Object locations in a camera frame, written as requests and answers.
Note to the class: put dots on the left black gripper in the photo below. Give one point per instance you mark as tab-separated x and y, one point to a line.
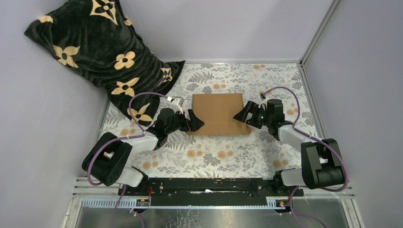
195	123

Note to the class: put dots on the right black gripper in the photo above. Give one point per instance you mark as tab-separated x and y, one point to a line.
251	108

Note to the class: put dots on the brown cardboard box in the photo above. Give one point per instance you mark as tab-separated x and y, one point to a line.
217	112

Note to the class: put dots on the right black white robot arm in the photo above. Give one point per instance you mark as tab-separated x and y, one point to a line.
321	164

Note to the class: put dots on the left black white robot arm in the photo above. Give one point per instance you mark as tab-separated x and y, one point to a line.
107	161

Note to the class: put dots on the floral patterned table mat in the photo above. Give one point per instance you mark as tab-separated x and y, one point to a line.
257	155

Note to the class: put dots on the black floral plush blanket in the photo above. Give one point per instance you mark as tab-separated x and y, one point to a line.
96	40

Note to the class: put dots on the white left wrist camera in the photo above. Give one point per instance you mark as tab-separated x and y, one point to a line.
176	104

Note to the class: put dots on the aluminium frame rail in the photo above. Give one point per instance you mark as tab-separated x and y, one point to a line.
103	196

